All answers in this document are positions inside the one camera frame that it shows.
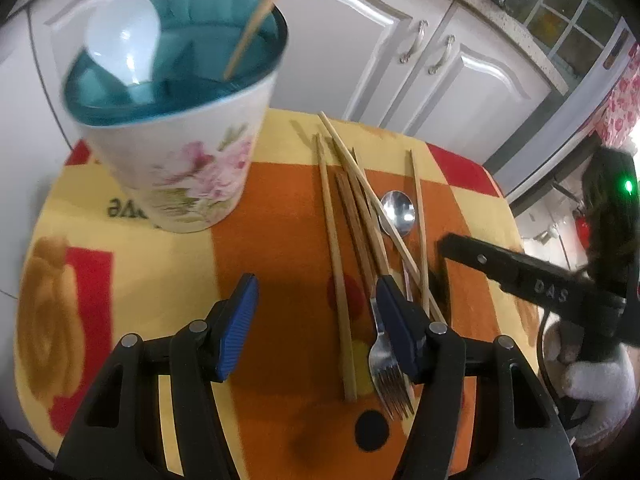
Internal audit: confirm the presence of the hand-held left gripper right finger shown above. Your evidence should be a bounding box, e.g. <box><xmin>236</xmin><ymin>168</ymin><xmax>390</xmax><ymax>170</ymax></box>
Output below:
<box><xmin>375</xmin><ymin>275</ymin><xmax>581</xmax><ymax>480</ymax></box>

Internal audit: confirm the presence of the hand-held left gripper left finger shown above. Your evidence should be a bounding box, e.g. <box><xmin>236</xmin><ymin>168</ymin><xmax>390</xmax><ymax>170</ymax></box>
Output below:
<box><xmin>54</xmin><ymin>274</ymin><xmax>261</xmax><ymax>480</ymax></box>

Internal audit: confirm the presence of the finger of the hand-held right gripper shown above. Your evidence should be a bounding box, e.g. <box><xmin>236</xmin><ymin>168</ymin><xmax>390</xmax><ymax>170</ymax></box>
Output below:
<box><xmin>439</xmin><ymin>233</ymin><xmax>517</xmax><ymax>294</ymax></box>

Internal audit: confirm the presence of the metal fork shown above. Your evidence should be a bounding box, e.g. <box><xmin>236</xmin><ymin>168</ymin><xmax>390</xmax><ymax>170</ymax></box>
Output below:
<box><xmin>367</xmin><ymin>296</ymin><xmax>417</xmax><ymax>421</ymax></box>

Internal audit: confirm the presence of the light wooden chopstick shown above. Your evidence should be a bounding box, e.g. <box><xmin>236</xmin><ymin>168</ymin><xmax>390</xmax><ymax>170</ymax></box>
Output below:
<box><xmin>409</xmin><ymin>148</ymin><xmax>432</xmax><ymax>315</ymax></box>
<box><xmin>312</xmin><ymin>133</ymin><xmax>358</xmax><ymax>402</ymax></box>
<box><xmin>223</xmin><ymin>0</ymin><xmax>305</xmax><ymax>81</ymax></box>
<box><xmin>351</xmin><ymin>148</ymin><xmax>392</xmax><ymax>278</ymax></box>
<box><xmin>318</xmin><ymin>112</ymin><xmax>448</xmax><ymax>325</ymax></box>

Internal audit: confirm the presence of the metal spoon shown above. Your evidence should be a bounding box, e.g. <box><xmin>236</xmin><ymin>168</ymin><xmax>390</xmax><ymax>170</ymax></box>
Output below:
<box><xmin>379</xmin><ymin>190</ymin><xmax>418</xmax><ymax>303</ymax></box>

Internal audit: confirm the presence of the dark brown chopstick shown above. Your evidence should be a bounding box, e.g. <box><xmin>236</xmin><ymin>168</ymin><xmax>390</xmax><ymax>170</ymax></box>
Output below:
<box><xmin>334</xmin><ymin>172</ymin><xmax>378</xmax><ymax>293</ymax></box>

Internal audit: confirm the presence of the floral cup with teal inside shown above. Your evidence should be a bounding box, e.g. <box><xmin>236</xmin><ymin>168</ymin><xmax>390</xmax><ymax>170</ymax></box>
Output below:
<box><xmin>62</xmin><ymin>0</ymin><xmax>290</xmax><ymax>233</ymax></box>

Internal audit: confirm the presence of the white plastic spoon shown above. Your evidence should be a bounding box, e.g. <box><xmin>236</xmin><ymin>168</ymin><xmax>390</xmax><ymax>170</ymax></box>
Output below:
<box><xmin>85</xmin><ymin>0</ymin><xmax>162</xmax><ymax>86</ymax></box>

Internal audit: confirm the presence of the person's right hand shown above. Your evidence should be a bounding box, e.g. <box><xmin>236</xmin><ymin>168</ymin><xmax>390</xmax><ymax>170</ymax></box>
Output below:
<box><xmin>544</xmin><ymin>319</ymin><xmax>640</xmax><ymax>447</ymax></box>

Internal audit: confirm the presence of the red container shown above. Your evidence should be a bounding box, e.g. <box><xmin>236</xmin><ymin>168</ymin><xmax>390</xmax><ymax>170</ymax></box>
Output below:
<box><xmin>574</xmin><ymin>215</ymin><xmax>593</xmax><ymax>253</ymax></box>

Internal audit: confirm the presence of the yellow orange red patterned mat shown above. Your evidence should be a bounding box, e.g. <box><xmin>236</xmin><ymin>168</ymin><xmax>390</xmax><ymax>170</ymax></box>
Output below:
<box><xmin>14</xmin><ymin>107</ymin><xmax>546</xmax><ymax>480</ymax></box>

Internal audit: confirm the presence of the pink floral curtain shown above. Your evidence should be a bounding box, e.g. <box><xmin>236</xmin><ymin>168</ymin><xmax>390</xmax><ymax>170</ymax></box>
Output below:
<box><xmin>597</xmin><ymin>60</ymin><xmax>640</xmax><ymax>146</ymax></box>

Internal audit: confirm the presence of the glass paned window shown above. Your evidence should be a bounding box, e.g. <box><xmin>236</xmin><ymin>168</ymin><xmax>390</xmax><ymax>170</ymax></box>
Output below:
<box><xmin>500</xmin><ymin>0</ymin><xmax>626</xmax><ymax>81</ymax></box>

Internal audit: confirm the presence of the black cable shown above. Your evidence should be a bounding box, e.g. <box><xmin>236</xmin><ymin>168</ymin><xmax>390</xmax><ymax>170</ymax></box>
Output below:
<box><xmin>536</xmin><ymin>307</ymin><xmax>581</xmax><ymax>448</ymax></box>

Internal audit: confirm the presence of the white door with dark handle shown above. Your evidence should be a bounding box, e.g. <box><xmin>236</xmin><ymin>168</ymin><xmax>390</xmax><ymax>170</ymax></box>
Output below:
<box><xmin>485</xmin><ymin>15</ymin><xmax>640</xmax><ymax>201</ymax></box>

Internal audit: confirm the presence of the metal cabinet handle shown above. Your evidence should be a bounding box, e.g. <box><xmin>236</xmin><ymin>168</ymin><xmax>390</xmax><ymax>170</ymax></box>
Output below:
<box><xmin>399</xmin><ymin>20</ymin><xmax>430</xmax><ymax>65</ymax></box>
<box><xmin>427</xmin><ymin>35</ymin><xmax>457</xmax><ymax>76</ymax></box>

